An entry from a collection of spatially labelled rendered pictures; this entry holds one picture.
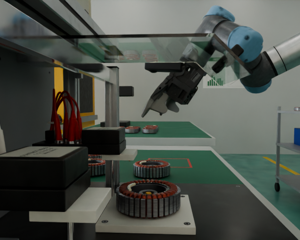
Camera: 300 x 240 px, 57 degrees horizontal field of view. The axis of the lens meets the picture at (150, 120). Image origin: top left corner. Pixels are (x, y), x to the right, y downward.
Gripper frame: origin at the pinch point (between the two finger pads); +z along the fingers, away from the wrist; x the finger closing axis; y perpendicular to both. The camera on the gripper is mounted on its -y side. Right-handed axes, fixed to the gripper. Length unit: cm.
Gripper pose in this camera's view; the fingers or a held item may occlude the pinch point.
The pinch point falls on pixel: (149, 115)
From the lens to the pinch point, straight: 83.6
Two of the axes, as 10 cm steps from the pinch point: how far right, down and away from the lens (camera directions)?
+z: -5.2, 8.2, 2.6
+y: 7.7, 5.8, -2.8
